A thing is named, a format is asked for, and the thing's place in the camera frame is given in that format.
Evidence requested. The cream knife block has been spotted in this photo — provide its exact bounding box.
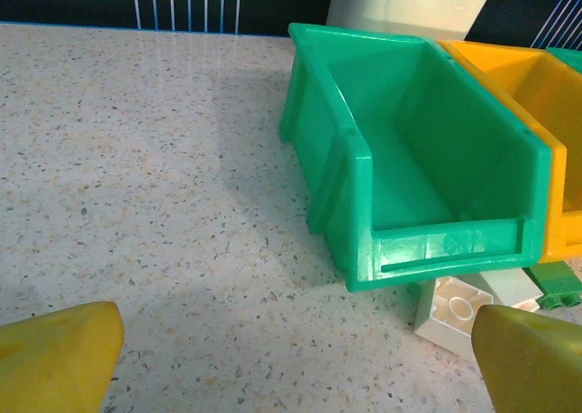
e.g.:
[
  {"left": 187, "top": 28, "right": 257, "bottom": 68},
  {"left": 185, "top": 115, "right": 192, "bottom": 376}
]
[{"left": 326, "top": 0, "right": 497, "bottom": 41}]

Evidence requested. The green storage bin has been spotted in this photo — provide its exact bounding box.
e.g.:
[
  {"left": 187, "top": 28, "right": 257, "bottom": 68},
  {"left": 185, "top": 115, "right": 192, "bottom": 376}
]
[
  {"left": 545, "top": 46, "right": 582, "bottom": 76},
  {"left": 277, "top": 22, "right": 553, "bottom": 293}
]

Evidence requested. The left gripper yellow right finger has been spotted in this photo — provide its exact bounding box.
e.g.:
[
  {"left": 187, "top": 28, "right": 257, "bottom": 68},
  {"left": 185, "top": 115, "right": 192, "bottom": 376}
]
[{"left": 470, "top": 304, "right": 582, "bottom": 413}]

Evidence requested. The green lego brick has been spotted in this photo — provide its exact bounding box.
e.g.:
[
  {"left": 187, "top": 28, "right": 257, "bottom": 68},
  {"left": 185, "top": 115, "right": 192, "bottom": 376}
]
[{"left": 525, "top": 260, "right": 582, "bottom": 309}]

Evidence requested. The white lego brick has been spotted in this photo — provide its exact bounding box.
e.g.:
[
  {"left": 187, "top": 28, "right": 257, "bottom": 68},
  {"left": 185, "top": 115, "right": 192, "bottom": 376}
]
[
  {"left": 475, "top": 269, "right": 545, "bottom": 312},
  {"left": 413, "top": 276, "right": 495, "bottom": 362}
]

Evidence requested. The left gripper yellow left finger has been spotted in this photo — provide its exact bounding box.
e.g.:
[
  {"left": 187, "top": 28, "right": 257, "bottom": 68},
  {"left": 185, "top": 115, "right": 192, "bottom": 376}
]
[{"left": 0, "top": 300, "right": 125, "bottom": 413}]

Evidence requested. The yellow storage bin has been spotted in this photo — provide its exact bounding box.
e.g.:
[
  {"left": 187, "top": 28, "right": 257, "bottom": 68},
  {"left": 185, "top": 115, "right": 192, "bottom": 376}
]
[{"left": 436, "top": 39, "right": 582, "bottom": 264}]

